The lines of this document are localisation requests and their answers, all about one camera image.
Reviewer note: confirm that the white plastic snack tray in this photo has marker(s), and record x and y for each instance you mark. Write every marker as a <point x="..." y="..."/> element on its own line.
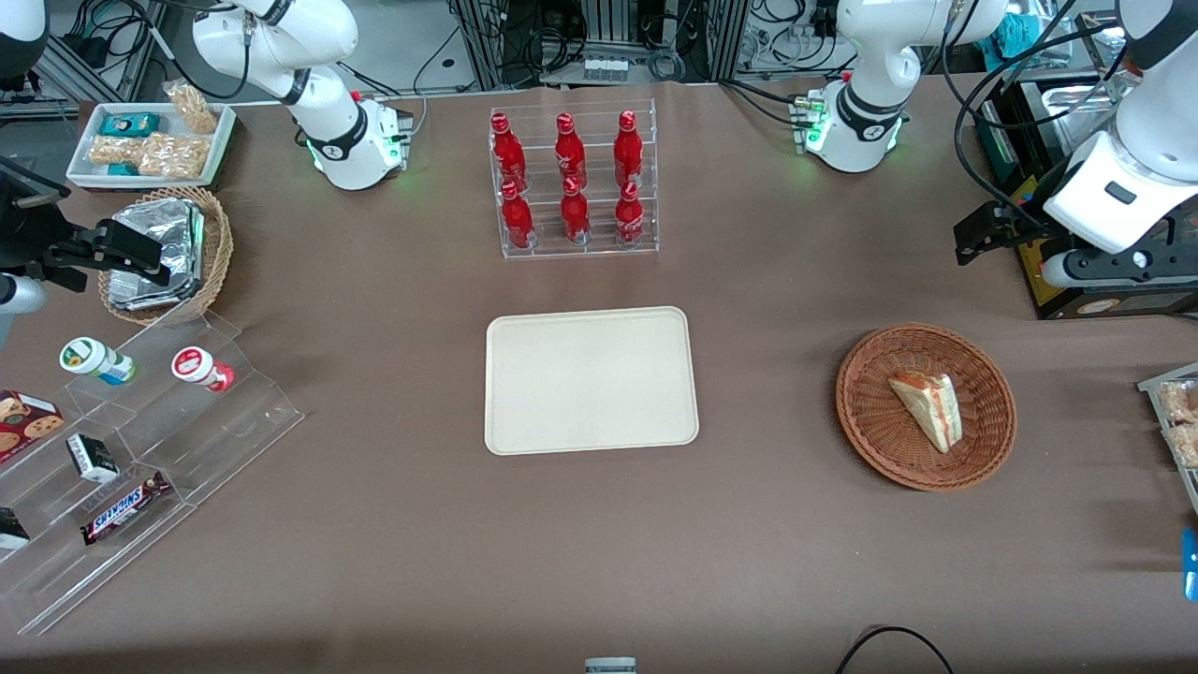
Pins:
<point x="89" y="173"/>

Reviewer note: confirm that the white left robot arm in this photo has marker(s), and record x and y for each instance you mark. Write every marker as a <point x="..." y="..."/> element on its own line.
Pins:
<point x="866" y="103"/>

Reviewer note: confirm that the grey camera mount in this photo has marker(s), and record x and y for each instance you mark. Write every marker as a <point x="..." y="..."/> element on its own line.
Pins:
<point x="610" y="666"/>

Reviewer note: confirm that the small teal snack packet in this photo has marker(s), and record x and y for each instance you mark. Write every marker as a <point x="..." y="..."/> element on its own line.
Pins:
<point x="124" y="169"/>

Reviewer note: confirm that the clear peanut snack bag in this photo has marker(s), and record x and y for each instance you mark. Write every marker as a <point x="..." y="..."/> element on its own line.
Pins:
<point x="195" y="108"/>

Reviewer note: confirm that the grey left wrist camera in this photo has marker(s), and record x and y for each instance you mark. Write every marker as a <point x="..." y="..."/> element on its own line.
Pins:
<point x="1076" y="270"/>

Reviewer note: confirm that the deep wicker basket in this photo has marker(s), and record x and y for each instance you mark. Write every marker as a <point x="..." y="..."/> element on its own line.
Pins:
<point x="217" y="253"/>

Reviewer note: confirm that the red cola bottle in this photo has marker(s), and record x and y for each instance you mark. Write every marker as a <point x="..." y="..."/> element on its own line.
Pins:
<point x="628" y="148"/>
<point x="629" y="220"/>
<point x="575" y="217"/>
<point x="517" y="223"/>
<point x="569" y="150"/>
<point x="508" y="150"/>

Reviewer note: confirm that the snickers chocolate bar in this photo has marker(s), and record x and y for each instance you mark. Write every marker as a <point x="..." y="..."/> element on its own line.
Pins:
<point x="124" y="507"/>

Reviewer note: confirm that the triangular sandwich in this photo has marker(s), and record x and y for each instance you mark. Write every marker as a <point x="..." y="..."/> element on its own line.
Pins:
<point x="931" y="407"/>

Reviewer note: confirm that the green label yogurt bottle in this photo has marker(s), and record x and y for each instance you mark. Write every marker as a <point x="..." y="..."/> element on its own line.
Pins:
<point x="94" y="360"/>

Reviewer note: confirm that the large rice cracker bag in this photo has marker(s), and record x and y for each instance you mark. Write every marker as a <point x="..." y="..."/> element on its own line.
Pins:
<point x="173" y="156"/>

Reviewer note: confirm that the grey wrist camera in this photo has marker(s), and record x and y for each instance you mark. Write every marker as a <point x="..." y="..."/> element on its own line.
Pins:
<point x="19" y="295"/>
<point x="1076" y="270"/>

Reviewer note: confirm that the blue plastic object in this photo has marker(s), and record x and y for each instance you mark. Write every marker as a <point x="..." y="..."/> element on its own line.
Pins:
<point x="1190" y="562"/>

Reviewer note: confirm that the beige plastic tray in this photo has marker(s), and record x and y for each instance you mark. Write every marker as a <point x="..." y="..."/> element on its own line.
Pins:
<point x="590" y="379"/>

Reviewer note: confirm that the red cookie box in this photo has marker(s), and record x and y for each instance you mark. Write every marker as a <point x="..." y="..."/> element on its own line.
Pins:
<point x="26" y="423"/>

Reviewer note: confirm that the small rice cracker bag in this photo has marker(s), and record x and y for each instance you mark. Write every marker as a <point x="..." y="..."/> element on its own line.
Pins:
<point x="114" y="150"/>

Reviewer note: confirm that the red label yogurt bottle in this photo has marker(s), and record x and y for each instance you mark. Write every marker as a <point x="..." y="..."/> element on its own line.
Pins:
<point x="198" y="367"/>

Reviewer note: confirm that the shallow brown wicker basket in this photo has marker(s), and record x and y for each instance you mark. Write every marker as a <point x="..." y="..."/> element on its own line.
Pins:
<point x="880" y="421"/>

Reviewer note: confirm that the small black white box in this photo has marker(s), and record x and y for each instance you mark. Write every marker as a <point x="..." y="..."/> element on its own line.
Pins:
<point x="92" y="459"/>

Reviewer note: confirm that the teal cloth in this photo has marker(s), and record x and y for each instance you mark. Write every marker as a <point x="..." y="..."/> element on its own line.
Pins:
<point x="1014" y="33"/>

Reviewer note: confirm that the black snack box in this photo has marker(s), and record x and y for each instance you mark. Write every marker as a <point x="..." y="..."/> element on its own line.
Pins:
<point x="11" y="529"/>

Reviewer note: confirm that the clear acrylic bottle rack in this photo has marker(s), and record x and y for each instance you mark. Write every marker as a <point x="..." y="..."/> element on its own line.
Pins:
<point x="585" y="251"/>

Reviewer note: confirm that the white power strip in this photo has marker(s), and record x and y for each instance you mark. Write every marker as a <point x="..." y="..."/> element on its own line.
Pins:
<point x="604" y="68"/>

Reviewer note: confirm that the grey-edged snack tray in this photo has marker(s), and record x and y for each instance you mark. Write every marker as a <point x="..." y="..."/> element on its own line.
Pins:
<point x="1153" y="386"/>

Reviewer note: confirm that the silver metal tray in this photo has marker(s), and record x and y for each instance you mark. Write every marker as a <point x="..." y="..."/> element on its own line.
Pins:
<point x="1076" y="103"/>

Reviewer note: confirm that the teal snack box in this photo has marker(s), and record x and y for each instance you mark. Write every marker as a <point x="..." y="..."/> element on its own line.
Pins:
<point x="129" y="124"/>

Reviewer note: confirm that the clear acrylic stepped shelf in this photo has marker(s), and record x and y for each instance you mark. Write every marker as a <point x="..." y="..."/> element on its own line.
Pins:
<point x="225" y="440"/>

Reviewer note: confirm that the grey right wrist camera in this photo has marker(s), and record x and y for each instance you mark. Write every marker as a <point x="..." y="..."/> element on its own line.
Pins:
<point x="19" y="295"/>

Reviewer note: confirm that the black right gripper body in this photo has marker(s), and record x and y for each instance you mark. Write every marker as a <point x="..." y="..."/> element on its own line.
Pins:
<point x="26" y="245"/>

